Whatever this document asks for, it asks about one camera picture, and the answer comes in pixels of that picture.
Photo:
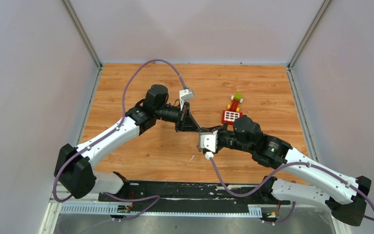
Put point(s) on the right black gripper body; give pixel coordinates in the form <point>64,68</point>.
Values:
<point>226,139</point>

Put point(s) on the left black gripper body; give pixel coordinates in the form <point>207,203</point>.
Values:
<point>179,122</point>

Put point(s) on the silver keyring with clips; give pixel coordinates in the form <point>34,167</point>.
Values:
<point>199,148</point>

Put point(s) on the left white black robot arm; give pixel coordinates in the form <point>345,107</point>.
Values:
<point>75,164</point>

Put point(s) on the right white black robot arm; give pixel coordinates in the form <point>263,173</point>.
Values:
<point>295,177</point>

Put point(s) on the red white toy block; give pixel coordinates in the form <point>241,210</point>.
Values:
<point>229,117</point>

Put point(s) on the red green toy brick car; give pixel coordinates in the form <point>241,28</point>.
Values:
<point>235,101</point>

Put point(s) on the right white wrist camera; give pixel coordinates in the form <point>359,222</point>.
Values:
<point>209,141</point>

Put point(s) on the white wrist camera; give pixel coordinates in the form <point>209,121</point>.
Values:
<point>209,141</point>
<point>185,95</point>

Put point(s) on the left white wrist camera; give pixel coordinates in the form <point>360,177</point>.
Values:
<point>185,95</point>

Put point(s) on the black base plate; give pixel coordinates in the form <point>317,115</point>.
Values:
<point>188,197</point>

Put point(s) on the white slotted cable duct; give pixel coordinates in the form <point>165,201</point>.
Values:
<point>117,210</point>

